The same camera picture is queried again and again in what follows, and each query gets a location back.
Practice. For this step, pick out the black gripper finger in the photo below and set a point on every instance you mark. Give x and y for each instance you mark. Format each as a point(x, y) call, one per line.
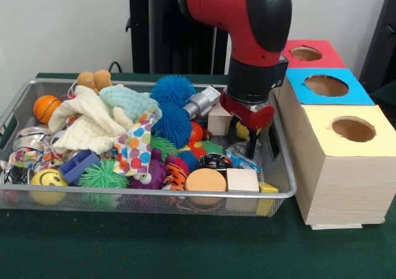
point(233, 130)
point(252, 144)

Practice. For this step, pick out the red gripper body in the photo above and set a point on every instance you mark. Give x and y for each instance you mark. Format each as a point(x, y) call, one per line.
point(250, 115)

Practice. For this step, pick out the clear plastic packet blue label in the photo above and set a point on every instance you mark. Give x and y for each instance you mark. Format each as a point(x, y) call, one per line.
point(240, 159)

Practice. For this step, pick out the blue fuzzy toy with eyes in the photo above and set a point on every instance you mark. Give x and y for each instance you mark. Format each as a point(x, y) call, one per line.
point(173, 90)

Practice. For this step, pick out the polka dot cloth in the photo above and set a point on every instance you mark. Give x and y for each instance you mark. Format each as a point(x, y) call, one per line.
point(133, 150)

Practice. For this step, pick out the cream knitted cloth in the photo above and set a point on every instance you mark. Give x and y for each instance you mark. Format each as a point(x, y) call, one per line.
point(86, 127)

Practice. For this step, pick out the brown plush toy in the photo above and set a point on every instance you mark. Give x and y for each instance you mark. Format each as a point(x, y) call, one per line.
point(94, 80)

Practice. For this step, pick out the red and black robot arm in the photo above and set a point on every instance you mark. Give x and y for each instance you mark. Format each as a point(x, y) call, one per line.
point(247, 19)

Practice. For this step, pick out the wooden box with three holes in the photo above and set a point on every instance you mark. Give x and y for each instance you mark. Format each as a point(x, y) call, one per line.
point(340, 180)

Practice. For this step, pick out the clear mesh bin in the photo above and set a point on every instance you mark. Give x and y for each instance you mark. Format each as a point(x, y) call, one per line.
point(154, 202)

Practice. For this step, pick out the plain yellow ball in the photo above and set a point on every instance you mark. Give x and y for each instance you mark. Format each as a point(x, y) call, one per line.
point(242, 131)

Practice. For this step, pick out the purple spiky ball with eyes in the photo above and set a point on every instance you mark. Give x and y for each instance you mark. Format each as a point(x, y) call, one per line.
point(148, 177)

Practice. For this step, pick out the mint green knitted cloth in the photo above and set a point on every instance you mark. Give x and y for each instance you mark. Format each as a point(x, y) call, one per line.
point(127, 99)

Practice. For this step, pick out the green spiky ball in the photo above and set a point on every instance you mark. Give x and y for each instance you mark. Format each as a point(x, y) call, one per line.
point(102, 177)

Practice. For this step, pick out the black chair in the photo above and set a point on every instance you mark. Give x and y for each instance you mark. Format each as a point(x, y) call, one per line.
point(383, 44)

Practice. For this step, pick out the small orange basketball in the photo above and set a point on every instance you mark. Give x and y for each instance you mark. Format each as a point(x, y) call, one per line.
point(47, 109)

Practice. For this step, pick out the yellow smiley ball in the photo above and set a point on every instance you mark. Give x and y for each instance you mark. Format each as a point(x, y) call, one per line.
point(48, 185)

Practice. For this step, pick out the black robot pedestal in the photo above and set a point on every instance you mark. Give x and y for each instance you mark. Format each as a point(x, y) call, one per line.
point(154, 44)

